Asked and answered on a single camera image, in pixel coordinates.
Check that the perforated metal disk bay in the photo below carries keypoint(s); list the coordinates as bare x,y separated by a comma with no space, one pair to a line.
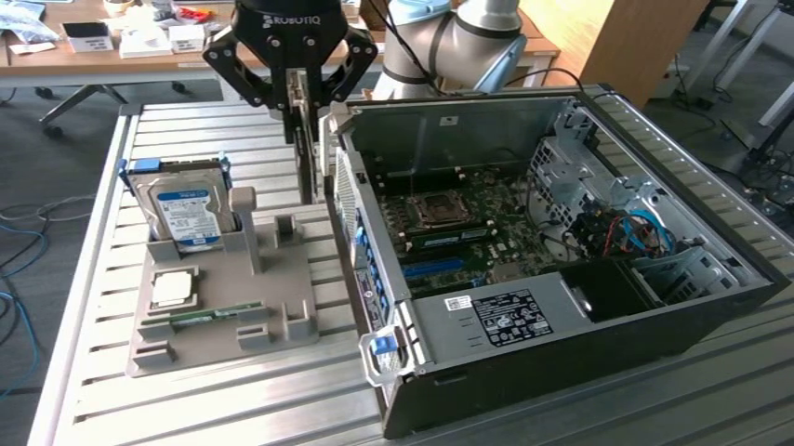
558,167

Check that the grey power supply unit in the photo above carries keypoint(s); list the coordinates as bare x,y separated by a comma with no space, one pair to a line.
433,325

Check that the grey parts rack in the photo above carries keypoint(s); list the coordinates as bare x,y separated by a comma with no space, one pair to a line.
235,288

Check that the white flat box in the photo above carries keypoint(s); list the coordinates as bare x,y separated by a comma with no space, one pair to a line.
145,46

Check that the green graphics card black cooler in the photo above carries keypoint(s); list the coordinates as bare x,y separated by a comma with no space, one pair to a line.
307,153

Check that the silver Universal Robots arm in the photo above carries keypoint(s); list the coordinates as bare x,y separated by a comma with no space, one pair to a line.
471,42

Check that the beige tape roll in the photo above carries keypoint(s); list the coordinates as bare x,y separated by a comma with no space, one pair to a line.
117,6

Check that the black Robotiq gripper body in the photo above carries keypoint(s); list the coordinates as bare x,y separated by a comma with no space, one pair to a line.
288,28

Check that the grey chipset heatsink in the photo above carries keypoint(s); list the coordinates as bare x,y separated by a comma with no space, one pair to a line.
508,274

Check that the blue expansion slot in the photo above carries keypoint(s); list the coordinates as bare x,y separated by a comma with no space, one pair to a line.
433,268

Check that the white labelled box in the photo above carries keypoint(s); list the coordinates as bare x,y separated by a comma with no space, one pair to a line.
185,37

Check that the blue case latch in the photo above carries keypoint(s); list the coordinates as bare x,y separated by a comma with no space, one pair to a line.
381,346

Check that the metal CPU socket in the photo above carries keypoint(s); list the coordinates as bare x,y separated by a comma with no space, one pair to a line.
441,209

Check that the slanted metal disk bay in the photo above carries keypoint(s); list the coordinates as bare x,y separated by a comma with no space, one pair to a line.
682,279

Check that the white box black top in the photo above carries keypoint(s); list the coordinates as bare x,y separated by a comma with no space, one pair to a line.
86,44

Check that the silver CPU chip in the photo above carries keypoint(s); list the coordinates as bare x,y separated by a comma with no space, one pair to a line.
172,288

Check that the wooden desk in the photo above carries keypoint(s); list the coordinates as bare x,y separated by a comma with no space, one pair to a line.
539,44
93,65

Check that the black open PC case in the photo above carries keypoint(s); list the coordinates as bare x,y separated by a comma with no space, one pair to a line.
558,371

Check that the black desk leg with casters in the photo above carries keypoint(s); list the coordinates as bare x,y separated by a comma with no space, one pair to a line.
74,100

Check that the green Dell motherboard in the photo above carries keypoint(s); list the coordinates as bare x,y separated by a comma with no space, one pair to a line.
515,241

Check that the clear plastic bag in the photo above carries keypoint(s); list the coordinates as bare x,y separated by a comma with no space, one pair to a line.
21,23

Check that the red object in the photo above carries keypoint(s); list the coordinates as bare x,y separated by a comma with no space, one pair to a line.
195,15

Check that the white paper card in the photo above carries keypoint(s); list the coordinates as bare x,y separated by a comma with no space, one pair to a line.
30,48

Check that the wooden cabinet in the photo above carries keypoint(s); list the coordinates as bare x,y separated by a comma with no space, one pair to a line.
620,46

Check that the hard disk with blue caddy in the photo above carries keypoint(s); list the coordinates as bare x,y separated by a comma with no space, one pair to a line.
185,213

